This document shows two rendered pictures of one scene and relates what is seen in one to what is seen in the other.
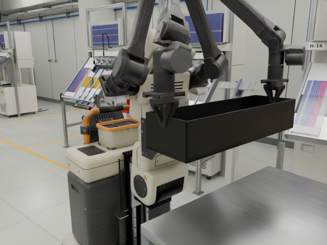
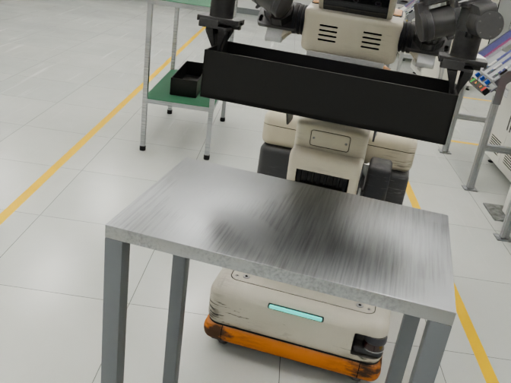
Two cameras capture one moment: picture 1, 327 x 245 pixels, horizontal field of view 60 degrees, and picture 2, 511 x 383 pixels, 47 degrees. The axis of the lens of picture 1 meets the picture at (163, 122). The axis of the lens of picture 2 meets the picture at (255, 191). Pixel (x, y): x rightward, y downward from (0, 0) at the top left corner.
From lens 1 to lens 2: 1.23 m
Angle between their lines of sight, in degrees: 50
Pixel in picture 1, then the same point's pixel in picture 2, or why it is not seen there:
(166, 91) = (213, 15)
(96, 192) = (271, 159)
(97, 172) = (277, 134)
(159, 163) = (318, 143)
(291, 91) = not seen: outside the picture
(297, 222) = (293, 232)
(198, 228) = (211, 181)
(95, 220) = not seen: hidden behind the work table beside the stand
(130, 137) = not seen: hidden behind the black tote
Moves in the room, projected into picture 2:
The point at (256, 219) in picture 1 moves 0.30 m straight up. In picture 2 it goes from (266, 208) to (285, 81)
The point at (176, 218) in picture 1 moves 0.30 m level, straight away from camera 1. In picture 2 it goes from (215, 170) to (306, 160)
